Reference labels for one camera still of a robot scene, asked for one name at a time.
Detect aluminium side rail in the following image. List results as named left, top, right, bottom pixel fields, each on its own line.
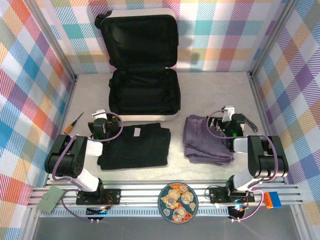
left=248, top=72, right=288, bottom=186

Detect aluminium corner post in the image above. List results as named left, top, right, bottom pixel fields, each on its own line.
left=249, top=0, right=300, bottom=78
left=26, top=0, right=77, bottom=81

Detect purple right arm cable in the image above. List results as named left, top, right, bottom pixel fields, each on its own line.
left=206, top=109, right=281, bottom=222

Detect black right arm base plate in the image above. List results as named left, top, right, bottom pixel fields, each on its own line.
left=209, top=187, right=256, bottom=204

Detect round bear-print plate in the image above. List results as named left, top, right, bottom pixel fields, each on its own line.
left=158, top=182, right=199, bottom=224

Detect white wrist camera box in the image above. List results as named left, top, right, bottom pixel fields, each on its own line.
left=91, top=109, right=108, bottom=119
left=222, top=104, right=236, bottom=123

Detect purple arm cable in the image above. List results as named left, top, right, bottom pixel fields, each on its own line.
left=51, top=112, right=125, bottom=222
left=206, top=109, right=281, bottom=222

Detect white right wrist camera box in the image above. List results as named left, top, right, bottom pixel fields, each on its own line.
left=222, top=104, right=236, bottom=123

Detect white hard-shell suitcase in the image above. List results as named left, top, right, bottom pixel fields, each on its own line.
left=94, top=7, right=181, bottom=123

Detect black garment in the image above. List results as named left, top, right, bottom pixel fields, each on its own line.
left=96, top=122, right=172, bottom=171

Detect small black controller board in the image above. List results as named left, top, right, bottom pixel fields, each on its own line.
left=227, top=204, right=247, bottom=223
left=86, top=206, right=108, bottom=224

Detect grey slotted metal bar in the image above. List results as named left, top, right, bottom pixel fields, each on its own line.
left=243, top=116, right=258, bottom=133

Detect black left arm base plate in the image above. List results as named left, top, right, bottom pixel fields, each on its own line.
left=76, top=188, right=122, bottom=206

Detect purple jeans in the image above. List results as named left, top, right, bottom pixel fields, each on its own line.
left=183, top=114, right=236, bottom=166

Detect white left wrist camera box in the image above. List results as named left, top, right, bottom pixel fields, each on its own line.
left=91, top=109, right=108, bottom=119

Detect orange and blue toy brick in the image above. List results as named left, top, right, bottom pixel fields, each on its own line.
left=264, top=191, right=283, bottom=210

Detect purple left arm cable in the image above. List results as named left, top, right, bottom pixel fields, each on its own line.
left=51, top=112, right=125, bottom=222

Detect orange-handled screwdriver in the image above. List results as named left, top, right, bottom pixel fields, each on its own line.
left=63, top=112, right=85, bottom=135

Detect aluminium rail frame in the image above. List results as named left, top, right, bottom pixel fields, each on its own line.
left=27, top=183, right=306, bottom=221

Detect green card pad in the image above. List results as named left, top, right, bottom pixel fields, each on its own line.
left=37, top=186, right=65, bottom=213

